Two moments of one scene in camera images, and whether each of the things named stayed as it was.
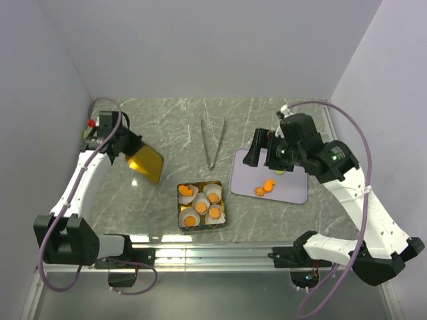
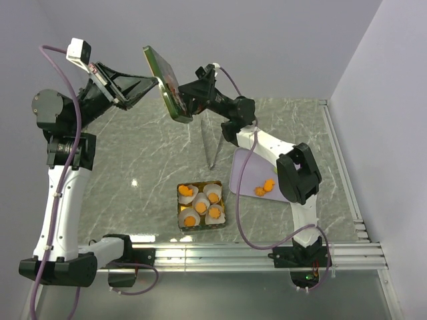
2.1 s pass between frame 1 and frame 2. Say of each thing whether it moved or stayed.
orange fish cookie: stayed
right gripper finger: moved
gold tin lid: moved
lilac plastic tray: stayed
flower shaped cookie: stayed
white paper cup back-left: stayed
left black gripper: moved
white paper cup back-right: stayed
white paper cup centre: stayed
